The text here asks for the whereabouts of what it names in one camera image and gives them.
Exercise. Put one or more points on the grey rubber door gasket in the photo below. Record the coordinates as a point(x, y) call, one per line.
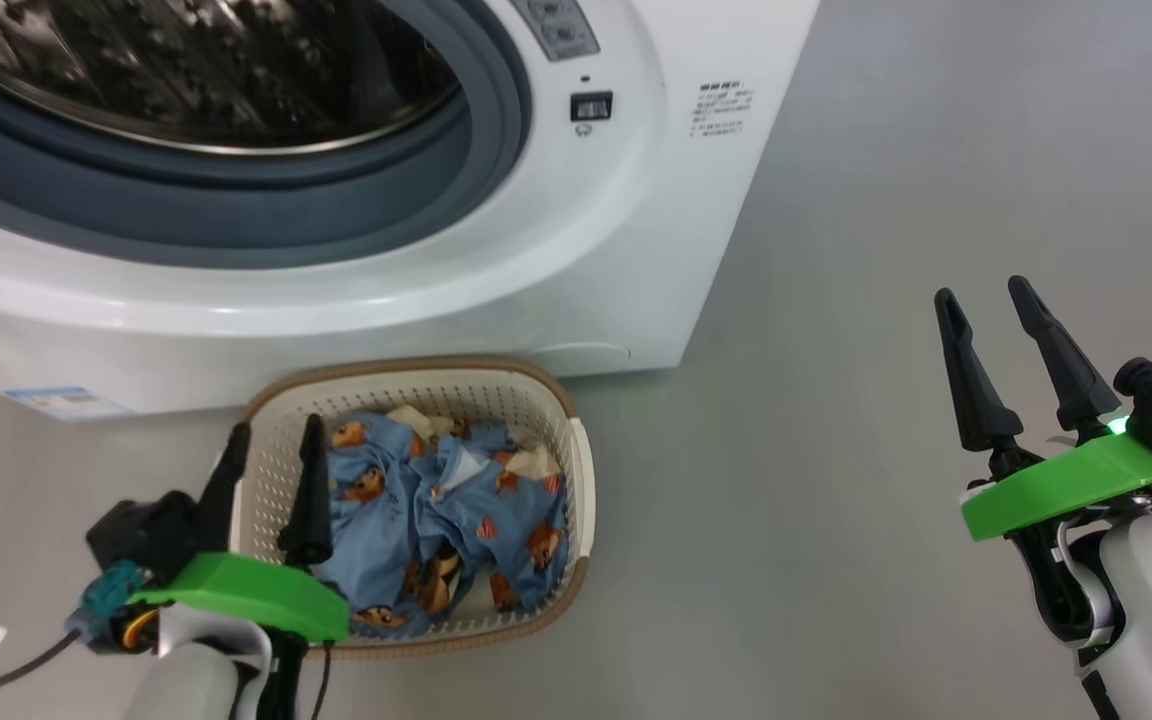
point(336, 210)

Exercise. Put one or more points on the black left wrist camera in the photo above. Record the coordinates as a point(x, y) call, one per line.
point(151, 530)

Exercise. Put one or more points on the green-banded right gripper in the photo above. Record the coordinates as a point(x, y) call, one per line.
point(1066, 485)

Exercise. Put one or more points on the perforated steel drum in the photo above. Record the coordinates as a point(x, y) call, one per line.
point(186, 70)

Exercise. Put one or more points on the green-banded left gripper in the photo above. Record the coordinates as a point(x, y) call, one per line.
point(256, 595)

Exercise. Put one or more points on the blue bear-print garment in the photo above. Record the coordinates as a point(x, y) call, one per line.
point(386, 540)

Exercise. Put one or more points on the blue energy label sticker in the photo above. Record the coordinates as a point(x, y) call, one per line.
point(66, 402)

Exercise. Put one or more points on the cream perforated laundry basket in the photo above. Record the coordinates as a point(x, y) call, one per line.
point(536, 400)

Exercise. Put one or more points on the black text instruction sticker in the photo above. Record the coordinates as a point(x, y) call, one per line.
point(724, 108)

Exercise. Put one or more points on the round white filter cover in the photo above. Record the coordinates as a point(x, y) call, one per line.
point(586, 358)

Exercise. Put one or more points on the white front-load washing machine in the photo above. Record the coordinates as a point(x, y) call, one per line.
point(636, 250)

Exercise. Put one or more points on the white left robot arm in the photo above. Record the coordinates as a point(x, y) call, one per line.
point(186, 690)

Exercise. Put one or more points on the grey warning sticker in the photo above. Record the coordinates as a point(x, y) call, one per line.
point(561, 30)

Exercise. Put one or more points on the black door lock slot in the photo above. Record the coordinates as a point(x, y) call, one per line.
point(591, 106)

